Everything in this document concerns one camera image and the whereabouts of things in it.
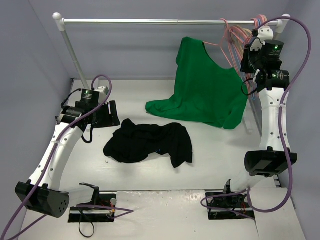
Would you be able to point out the metal clothes rack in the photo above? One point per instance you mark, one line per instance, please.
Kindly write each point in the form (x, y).
(61, 23)

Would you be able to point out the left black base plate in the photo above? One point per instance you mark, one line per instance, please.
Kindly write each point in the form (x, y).
(95, 214)

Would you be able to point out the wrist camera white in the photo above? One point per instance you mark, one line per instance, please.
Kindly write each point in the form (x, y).
(263, 33)
(103, 92)

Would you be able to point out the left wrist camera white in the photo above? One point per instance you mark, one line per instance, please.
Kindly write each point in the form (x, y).
(103, 92)

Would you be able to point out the green t shirt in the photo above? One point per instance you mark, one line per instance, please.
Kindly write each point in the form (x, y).
(204, 92)

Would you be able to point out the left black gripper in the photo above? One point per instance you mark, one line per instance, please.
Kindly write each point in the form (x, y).
(105, 115)

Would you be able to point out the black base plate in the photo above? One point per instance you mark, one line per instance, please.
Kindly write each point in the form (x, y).
(95, 214)
(234, 207)

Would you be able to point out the bunch of coloured hangers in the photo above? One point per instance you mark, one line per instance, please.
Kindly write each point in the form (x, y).
(238, 39)

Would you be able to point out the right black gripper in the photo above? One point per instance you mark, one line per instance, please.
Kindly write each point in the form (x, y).
(246, 60)

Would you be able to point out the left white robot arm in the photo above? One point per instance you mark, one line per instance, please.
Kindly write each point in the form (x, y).
(42, 193)

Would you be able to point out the pink hanger holding green shirt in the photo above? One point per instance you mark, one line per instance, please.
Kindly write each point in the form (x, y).
(225, 39)

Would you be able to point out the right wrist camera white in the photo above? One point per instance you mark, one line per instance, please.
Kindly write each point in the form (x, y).
(263, 33)

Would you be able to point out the black t shirt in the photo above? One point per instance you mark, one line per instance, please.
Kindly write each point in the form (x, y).
(133, 143)

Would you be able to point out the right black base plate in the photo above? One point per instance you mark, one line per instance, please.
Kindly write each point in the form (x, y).
(234, 207)

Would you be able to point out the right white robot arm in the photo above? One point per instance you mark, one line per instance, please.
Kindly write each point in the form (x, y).
(262, 59)

